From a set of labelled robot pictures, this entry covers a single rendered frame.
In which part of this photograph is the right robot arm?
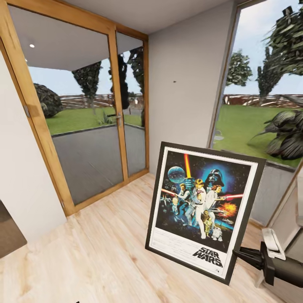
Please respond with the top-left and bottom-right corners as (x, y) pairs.
(232, 228), (303, 288)

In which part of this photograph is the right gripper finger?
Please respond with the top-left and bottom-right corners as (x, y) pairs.
(232, 250), (265, 271)
(240, 246), (261, 258)

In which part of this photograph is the poster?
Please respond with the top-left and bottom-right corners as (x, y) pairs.
(145, 141), (266, 286)

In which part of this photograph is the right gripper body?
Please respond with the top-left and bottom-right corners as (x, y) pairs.
(260, 241), (303, 288)

